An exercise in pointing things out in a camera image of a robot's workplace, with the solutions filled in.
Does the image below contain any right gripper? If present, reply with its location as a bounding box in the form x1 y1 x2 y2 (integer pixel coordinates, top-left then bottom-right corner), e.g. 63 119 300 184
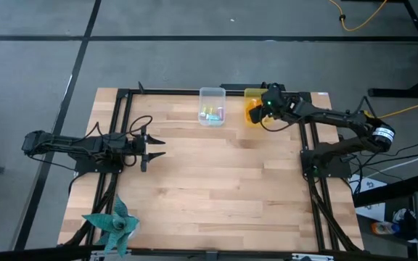
249 82 290 124

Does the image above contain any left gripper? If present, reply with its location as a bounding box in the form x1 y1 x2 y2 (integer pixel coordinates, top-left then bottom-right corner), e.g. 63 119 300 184
121 125 168 173

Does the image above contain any yellow plastic bin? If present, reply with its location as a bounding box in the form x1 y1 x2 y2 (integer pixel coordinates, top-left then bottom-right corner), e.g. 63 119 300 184
243 88 274 128

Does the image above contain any clear plastic bin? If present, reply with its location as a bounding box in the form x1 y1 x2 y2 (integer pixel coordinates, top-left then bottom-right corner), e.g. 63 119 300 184
197 86 227 127

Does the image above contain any teal pinwheel toy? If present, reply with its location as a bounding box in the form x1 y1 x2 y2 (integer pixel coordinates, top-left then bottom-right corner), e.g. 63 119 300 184
81 195 141 258

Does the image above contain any white cardboard sheet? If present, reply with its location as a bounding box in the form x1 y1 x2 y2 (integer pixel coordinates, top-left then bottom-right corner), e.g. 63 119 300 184
349 173 388 223

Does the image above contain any orange drink bottle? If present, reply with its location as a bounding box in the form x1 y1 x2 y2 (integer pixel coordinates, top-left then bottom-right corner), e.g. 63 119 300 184
370 220 401 236

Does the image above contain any black aluminium table frame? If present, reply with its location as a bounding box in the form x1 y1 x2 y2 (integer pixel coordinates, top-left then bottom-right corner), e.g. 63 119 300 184
57 81 365 261

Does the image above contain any yellow extension cable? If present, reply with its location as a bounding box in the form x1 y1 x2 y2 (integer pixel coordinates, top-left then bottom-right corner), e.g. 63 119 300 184
327 0 390 33

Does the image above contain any white cable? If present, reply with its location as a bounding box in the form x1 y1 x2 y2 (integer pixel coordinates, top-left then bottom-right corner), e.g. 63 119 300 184
360 146 418 179

